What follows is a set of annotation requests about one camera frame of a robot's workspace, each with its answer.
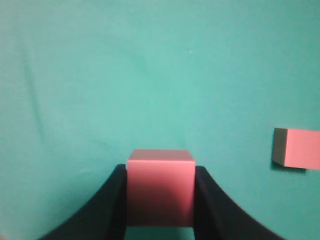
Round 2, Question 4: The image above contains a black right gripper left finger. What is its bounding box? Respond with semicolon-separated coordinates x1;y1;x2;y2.
40;164;127;240

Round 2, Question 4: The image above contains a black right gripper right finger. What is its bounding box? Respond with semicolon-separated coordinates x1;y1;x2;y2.
193;166;283;240

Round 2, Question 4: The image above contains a pink cube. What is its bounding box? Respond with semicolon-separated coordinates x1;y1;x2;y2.
126;149;196;227
271;128;320;170

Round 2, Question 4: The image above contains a green table cloth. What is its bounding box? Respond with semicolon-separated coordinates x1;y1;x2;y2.
0;0;320;240

